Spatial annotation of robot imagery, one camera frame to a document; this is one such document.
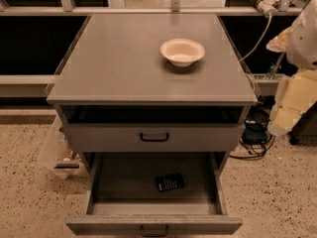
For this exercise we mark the blue electronics box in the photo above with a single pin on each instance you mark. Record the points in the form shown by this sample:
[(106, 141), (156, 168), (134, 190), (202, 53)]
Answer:
[(253, 137)]

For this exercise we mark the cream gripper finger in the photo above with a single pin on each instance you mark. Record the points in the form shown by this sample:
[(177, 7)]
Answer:
[(295, 95), (279, 43)]

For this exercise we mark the closed grey upper drawer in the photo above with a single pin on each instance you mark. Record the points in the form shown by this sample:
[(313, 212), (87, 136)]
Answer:
[(126, 137)]

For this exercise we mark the white power strip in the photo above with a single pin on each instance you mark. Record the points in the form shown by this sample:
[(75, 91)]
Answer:
[(267, 7)]

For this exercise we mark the dark rxbar blueberry wrapper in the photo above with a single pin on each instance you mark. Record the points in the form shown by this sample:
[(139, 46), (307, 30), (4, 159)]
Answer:
[(169, 182)]

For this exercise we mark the clear plastic storage bin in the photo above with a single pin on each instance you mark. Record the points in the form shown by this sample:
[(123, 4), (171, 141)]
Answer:
[(57, 156)]

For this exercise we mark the grey metal rail beam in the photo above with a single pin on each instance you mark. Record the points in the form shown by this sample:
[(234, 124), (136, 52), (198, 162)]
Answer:
[(25, 85)]

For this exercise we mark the black upper drawer handle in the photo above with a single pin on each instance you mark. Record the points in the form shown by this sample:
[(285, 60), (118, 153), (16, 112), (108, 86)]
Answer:
[(154, 138)]

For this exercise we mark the open grey middle drawer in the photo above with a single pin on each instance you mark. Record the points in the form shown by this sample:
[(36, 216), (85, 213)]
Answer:
[(122, 196)]

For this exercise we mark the dark cabinet at right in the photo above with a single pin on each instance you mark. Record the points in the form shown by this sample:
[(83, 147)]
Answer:
[(306, 127)]

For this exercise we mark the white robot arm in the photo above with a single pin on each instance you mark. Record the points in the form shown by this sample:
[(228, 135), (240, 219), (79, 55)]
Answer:
[(301, 50)]

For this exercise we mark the grey drawer cabinet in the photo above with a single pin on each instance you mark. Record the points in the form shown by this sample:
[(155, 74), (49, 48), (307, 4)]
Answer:
[(116, 75)]

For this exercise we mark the diagonal metal rod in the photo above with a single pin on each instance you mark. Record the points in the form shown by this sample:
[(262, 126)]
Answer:
[(274, 67)]

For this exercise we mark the black open drawer handle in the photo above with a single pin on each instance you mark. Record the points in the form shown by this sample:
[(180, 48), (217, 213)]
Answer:
[(154, 233)]

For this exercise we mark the white paper bowl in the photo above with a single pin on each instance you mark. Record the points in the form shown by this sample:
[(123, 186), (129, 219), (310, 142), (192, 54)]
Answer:
[(182, 52)]

